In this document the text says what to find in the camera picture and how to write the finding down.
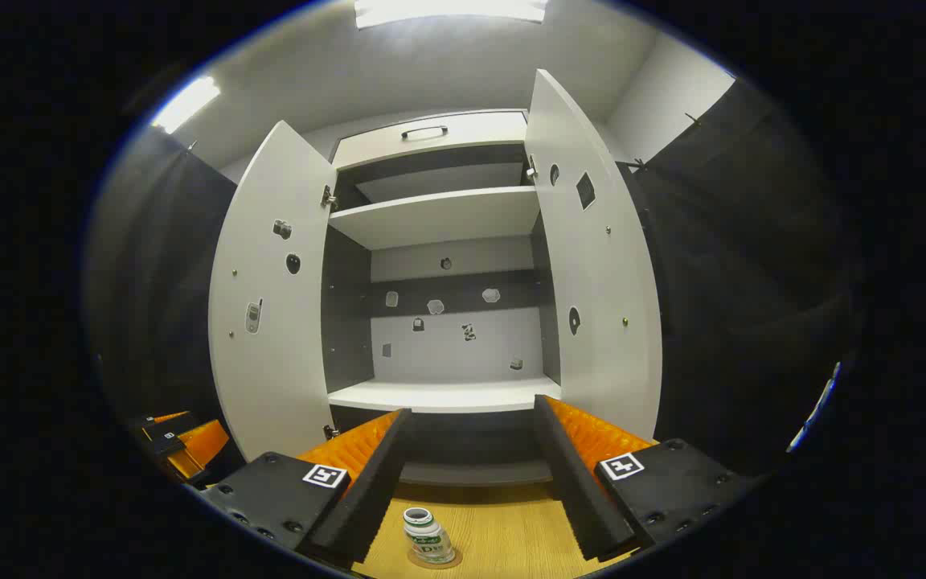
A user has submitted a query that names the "clear bottle green label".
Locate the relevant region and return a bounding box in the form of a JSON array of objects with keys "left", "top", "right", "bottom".
[{"left": 403, "top": 507, "right": 457, "bottom": 565}]

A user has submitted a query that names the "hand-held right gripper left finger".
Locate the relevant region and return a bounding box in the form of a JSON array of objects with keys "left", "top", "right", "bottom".
[{"left": 199, "top": 408, "right": 414, "bottom": 568}]

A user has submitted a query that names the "white cabinet door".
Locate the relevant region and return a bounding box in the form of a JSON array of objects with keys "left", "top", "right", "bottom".
[
  {"left": 207, "top": 121, "right": 339, "bottom": 463},
  {"left": 524, "top": 68, "right": 663, "bottom": 441}
]

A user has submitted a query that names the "ceiling light panel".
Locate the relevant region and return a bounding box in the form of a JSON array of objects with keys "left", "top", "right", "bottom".
[
  {"left": 353, "top": 0, "right": 548, "bottom": 31},
  {"left": 150, "top": 75, "right": 223, "bottom": 135}
]

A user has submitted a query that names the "white cabinet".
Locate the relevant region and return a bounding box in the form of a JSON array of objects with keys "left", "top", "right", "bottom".
[{"left": 207, "top": 68, "right": 663, "bottom": 487}]

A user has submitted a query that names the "white cabinet drawer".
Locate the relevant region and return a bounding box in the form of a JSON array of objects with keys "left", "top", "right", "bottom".
[{"left": 333, "top": 110, "right": 530, "bottom": 170}]

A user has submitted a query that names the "round cork coaster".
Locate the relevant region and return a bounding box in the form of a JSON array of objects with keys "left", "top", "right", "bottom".
[{"left": 407, "top": 547, "right": 464, "bottom": 570}]

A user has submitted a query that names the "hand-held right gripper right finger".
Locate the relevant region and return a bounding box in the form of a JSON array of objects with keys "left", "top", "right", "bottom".
[{"left": 533, "top": 394, "right": 753, "bottom": 562}]

